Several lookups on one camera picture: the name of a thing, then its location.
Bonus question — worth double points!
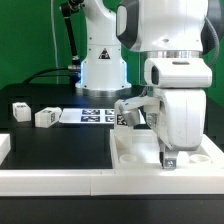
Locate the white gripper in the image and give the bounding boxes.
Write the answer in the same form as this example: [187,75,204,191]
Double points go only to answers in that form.
[146,89,206,170]

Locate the white square table top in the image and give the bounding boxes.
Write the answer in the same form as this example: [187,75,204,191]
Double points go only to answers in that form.
[110,130,224,169]

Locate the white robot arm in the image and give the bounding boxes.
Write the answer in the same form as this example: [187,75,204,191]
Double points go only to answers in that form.
[61,0,220,168]

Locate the white sheet with tag markers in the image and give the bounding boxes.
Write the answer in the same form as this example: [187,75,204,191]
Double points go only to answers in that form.
[59,108,146,125]

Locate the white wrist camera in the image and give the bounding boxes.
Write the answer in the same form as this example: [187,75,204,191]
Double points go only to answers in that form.
[114,58,213,128]

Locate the white front fence wall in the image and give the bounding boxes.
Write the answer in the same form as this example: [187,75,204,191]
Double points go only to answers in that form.
[0,170,224,196]

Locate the white fence wall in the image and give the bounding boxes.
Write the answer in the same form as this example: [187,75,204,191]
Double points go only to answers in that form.
[0,134,11,165]
[0,170,224,196]

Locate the white left fence wall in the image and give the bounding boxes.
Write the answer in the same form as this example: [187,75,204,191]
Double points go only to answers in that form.
[0,134,11,165]

